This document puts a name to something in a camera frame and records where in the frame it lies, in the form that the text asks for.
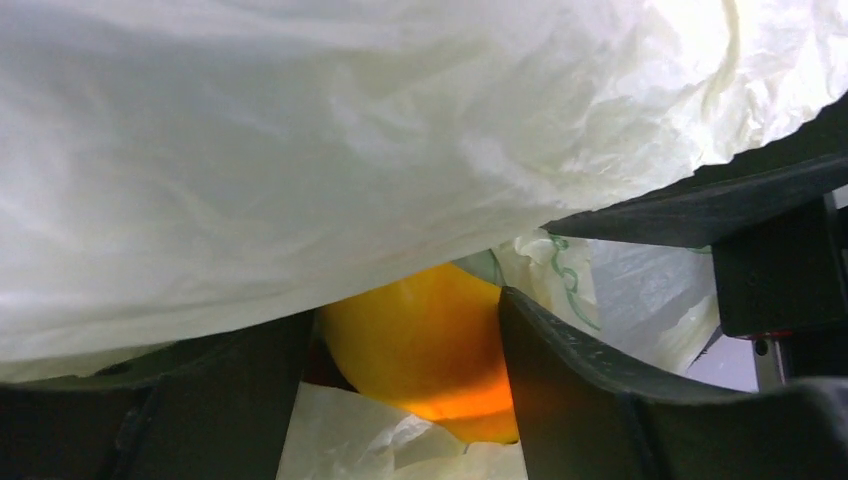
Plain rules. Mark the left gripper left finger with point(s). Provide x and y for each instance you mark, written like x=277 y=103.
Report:
x=216 y=407

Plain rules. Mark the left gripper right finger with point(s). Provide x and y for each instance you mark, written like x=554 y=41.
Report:
x=586 y=410

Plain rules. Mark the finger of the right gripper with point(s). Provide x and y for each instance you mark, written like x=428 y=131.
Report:
x=719 y=200

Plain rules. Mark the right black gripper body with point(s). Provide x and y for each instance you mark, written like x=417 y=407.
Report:
x=782 y=285

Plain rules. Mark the orange fake fruit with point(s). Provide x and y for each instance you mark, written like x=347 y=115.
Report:
x=429 y=344

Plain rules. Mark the green avocado print plastic bag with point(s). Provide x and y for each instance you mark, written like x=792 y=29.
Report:
x=172 y=170

